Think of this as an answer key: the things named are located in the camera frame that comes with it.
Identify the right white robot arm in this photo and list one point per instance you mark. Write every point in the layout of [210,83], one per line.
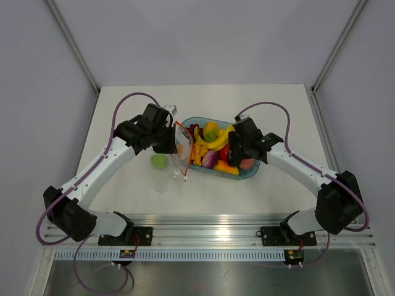
[339,201]

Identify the purple onion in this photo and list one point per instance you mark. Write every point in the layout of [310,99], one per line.
[210,159]

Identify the left small circuit board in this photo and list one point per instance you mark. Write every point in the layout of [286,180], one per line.
[127,254]

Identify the green round vegetable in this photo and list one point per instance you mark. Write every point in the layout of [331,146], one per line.
[159,161]

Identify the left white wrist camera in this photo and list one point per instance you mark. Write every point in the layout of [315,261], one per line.
[172,109]

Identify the yellow banana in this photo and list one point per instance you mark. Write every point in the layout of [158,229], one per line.
[219,142]

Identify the right aluminium frame post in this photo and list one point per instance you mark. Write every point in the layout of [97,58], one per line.
[339,43]

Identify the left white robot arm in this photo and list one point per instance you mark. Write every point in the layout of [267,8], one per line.
[68,206]

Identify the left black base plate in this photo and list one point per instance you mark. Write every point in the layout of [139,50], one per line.
[131,236]

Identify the white slotted cable duct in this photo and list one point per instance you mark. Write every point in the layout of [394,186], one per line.
[172,255]

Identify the aluminium mounting rail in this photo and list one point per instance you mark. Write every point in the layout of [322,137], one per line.
[218,232]

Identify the aluminium frame post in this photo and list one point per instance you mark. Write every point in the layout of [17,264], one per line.
[339,43]
[65,31]

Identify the teal plastic food tray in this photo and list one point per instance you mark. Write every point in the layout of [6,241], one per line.
[201,121]

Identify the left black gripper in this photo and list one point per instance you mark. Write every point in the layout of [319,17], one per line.
[170,148]

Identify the small circuit board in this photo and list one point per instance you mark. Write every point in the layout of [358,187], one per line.
[294,256]
[127,254]

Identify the red apple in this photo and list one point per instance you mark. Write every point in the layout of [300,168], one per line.
[223,153]

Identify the clear orange zip top bag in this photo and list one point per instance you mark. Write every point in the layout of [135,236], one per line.
[178,163]

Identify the purple grape bunch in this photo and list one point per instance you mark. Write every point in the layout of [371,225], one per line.
[191,128]

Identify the yellow ginger root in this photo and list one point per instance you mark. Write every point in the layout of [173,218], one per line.
[199,150]

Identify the right small circuit board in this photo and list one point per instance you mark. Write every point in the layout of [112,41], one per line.
[294,256]

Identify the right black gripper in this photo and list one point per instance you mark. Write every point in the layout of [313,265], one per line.
[233,139]

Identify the yellow green mango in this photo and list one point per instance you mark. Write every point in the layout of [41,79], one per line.
[210,131]

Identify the pink peach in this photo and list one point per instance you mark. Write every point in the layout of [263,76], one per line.
[247,164]

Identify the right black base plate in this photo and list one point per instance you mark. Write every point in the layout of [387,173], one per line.
[271,236]

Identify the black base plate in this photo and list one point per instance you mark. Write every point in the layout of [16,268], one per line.
[131,236]
[271,236]

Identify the left aluminium frame post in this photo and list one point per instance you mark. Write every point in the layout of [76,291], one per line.
[65,31]

